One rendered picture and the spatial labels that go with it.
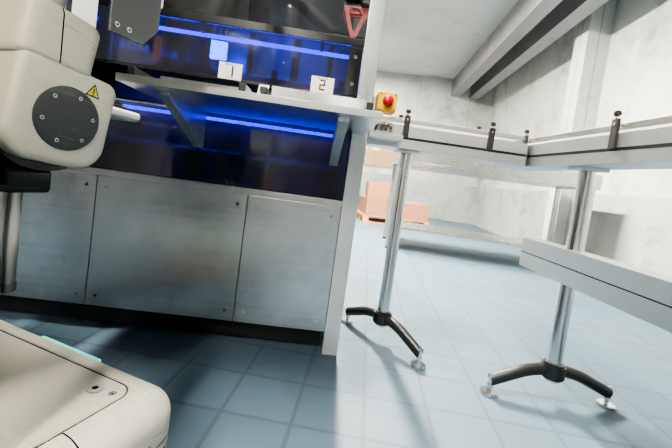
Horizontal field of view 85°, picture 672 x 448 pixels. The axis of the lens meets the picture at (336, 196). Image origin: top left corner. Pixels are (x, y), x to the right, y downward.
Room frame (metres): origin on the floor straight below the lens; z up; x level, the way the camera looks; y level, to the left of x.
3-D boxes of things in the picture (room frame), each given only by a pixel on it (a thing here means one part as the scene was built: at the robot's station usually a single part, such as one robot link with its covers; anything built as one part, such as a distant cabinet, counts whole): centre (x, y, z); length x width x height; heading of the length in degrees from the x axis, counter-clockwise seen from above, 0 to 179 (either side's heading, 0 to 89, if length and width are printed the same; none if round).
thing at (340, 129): (1.21, 0.02, 0.80); 0.34 x 0.03 x 0.13; 3
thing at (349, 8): (1.03, 0.02, 1.12); 0.07 x 0.07 x 0.09; 3
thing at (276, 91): (1.20, 0.10, 0.90); 0.34 x 0.26 x 0.04; 4
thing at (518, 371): (1.28, -0.85, 0.07); 0.50 x 0.08 x 0.14; 93
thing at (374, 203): (6.47, -1.02, 0.34); 1.27 x 0.94 x 0.69; 85
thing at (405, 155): (1.57, -0.27, 0.46); 0.09 x 0.09 x 0.77; 3
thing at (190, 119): (1.18, 0.52, 0.80); 0.34 x 0.03 x 0.13; 3
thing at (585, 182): (1.28, -0.85, 0.46); 0.09 x 0.09 x 0.77; 3
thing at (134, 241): (1.83, 0.97, 0.44); 2.06 x 1.00 x 0.88; 93
